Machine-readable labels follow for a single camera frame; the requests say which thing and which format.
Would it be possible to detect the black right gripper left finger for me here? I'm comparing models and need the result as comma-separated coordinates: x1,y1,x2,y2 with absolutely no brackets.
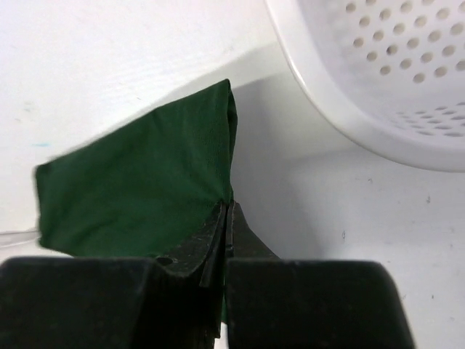
1,203,227,348

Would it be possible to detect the dark green t-shirt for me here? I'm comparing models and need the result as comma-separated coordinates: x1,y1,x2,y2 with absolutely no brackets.
34,78,240,324

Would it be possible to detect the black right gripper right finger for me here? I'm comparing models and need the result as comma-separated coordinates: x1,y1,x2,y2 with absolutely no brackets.
225,203,415,348

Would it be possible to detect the white perforated plastic basket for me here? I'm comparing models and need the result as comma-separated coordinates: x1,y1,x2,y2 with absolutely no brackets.
267,0,464,172

